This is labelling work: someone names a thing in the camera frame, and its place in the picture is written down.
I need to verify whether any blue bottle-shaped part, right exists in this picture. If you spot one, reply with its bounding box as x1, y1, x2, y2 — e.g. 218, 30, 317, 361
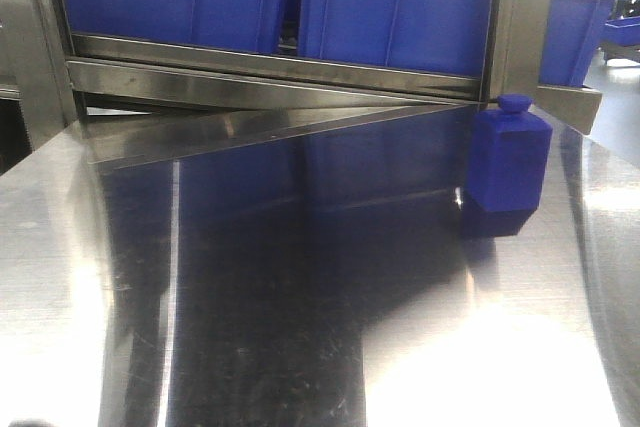
465, 94, 552, 212

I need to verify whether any blue plastic bin, middle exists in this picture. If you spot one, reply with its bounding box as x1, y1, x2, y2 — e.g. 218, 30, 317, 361
298, 0, 491, 77

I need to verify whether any blue plastic bin, right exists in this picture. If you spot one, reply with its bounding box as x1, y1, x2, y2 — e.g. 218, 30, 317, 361
539, 0, 618, 87

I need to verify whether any distant blue tray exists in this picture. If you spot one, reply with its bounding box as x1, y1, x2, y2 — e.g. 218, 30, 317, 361
602, 17, 640, 47

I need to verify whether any stainless steel shelf frame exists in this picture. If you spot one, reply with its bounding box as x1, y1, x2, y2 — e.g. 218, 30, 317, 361
1, 0, 602, 149

